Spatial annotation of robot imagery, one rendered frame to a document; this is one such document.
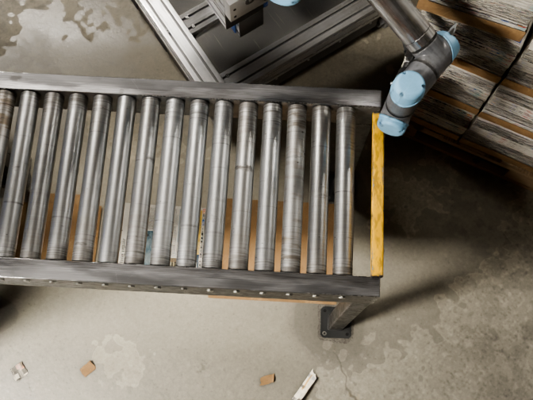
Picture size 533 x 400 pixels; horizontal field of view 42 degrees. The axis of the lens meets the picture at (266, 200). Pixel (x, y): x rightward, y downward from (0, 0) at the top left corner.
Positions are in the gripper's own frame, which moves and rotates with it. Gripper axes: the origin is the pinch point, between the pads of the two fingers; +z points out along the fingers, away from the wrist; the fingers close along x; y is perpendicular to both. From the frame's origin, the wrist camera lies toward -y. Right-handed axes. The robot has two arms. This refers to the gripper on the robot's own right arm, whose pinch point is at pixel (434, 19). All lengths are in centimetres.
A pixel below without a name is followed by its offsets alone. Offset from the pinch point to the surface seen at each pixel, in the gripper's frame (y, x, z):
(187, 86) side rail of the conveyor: -5, 53, -42
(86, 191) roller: -5, 65, -78
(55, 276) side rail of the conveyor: -5, 62, -100
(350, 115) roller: -5.0, 10.6, -32.1
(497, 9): 8.9, -13.6, 3.0
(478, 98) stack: -36.6, -22.9, 3.1
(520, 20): 7.8, -20.0, 3.2
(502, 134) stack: -52, -36, 3
